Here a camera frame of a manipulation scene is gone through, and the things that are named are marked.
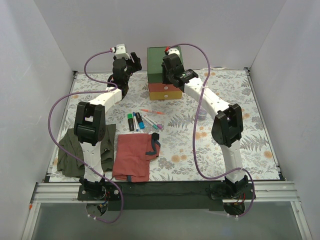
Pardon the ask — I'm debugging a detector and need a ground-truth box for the green drawer box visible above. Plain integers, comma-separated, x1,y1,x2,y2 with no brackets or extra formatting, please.
146,44,185,84

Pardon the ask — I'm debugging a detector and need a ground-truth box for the red drawer box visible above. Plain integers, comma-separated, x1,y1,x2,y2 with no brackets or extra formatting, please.
148,83,181,93

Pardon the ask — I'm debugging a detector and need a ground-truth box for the orange pen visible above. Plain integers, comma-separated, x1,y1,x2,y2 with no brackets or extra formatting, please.
140,109,165,115

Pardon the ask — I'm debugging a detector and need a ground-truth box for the teal cap white marker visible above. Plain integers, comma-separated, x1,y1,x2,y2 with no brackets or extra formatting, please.
142,116,158,130

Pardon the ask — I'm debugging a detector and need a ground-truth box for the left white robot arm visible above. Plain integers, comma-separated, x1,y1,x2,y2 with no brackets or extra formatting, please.
73,50,142,200

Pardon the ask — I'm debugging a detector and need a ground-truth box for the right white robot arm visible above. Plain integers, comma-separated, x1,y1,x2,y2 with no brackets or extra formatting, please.
162,53,248,199

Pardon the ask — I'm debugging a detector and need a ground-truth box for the yellow drawer box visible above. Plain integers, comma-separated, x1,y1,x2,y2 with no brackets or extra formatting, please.
149,90,183,101

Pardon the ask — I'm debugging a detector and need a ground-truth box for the blue cap thin marker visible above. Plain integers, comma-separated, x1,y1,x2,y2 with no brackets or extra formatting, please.
132,112,140,132

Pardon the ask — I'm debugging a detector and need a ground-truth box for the green cap highlighter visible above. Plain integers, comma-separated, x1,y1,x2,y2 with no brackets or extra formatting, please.
127,113,136,132

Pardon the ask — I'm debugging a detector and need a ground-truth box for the purple tape roll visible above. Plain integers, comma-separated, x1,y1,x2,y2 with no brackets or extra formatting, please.
197,107,208,121

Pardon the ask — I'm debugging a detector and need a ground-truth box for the pink cap white marker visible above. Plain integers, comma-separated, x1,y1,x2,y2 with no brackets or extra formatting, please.
145,115,163,130

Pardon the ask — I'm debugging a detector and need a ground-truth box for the blue cap highlighter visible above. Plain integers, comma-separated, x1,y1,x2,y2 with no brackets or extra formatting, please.
135,112,145,130

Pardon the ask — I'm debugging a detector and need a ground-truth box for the floral patterned table mat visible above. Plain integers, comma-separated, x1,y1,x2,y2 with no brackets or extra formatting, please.
49,69,281,183

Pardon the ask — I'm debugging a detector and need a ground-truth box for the red folded shirt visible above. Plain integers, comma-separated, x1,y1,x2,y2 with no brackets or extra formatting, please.
112,132,161,183

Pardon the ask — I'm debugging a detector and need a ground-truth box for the olive green shirt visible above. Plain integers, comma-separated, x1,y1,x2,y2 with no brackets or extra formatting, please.
57,124,116,178

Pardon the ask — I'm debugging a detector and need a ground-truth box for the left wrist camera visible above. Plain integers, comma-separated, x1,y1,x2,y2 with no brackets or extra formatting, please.
114,43,131,60

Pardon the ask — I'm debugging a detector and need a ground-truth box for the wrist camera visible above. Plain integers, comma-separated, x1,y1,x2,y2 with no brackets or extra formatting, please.
114,43,131,60
165,48,181,57

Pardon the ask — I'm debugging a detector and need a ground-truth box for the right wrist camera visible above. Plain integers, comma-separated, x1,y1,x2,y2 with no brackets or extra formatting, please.
165,48,181,57

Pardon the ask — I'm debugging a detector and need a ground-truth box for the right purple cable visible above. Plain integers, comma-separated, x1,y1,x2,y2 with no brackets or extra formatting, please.
169,43,255,218

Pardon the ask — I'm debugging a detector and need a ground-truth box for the purple cable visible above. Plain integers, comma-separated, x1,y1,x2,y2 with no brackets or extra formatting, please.
169,43,255,218
47,49,125,224

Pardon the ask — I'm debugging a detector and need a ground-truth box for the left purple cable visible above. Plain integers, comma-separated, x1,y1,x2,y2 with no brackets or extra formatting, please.
47,49,125,224

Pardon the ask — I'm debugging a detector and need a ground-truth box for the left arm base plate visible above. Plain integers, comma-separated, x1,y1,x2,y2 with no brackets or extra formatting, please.
77,178,122,201

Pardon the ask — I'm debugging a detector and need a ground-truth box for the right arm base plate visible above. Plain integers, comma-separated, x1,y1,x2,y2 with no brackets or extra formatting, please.
207,181,253,200

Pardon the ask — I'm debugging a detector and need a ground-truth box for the aluminium frame rail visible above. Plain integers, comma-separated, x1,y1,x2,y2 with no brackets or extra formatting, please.
22,181,312,240

